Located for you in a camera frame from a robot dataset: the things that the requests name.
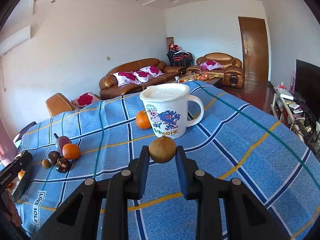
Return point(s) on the small yellow round fruit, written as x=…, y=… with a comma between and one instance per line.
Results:
x=162, y=149

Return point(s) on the white tv stand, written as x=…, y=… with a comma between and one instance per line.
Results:
x=298, y=118

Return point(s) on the long brown leather sofa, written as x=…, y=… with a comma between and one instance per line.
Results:
x=136, y=76

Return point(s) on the black television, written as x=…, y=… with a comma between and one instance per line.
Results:
x=307, y=87

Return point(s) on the large orange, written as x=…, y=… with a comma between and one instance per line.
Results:
x=71, y=151

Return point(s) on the small orange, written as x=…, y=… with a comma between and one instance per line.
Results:
x=21, y=174

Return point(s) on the purple red onion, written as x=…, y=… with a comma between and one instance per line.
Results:
x=60, y=142

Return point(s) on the pink floral cushion near chair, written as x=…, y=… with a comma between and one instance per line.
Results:
x=85, y=100

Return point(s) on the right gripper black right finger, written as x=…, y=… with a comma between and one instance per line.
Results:
x=220, y=201

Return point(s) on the white cartoon mug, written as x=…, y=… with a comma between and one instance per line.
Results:
x=166, y=106

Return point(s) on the wooden coffee table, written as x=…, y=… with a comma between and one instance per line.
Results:
x=211, y=79

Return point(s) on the stacked dark chairs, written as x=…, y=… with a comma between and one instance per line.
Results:
x=179, y=57

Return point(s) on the brown wooden door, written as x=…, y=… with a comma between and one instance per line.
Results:
x=254, y=48

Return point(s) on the pink floral cushion on armchair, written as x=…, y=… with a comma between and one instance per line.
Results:
x=210, y=65

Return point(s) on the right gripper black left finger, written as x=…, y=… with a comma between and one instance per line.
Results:
x=78, y=216

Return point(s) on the white wall air conditioner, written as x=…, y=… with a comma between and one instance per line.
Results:
x=15, y=40

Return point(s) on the small yellow-brown longan fruit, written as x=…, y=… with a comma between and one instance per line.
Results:
x=46, y=163

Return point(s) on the brown leather armchair far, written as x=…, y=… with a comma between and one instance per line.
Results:
x=227, y=67

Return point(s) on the dark brown mangosteen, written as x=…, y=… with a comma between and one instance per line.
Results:
x=53, y=156

